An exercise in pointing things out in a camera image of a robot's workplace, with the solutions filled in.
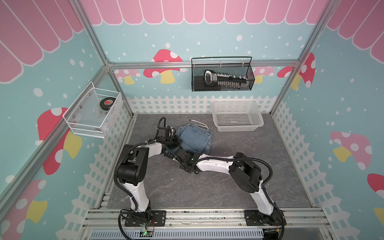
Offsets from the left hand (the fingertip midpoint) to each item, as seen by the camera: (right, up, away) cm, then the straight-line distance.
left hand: (180, 148), depth 98 cm
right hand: (+9, -9, -6) cm, 14 cm away
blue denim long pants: (+9, +6, +2) cm, 11 cm away
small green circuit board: (-13, -38, -26) cm, 48 cm away
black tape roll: (-38, +27, -18) cm, 50 cm away
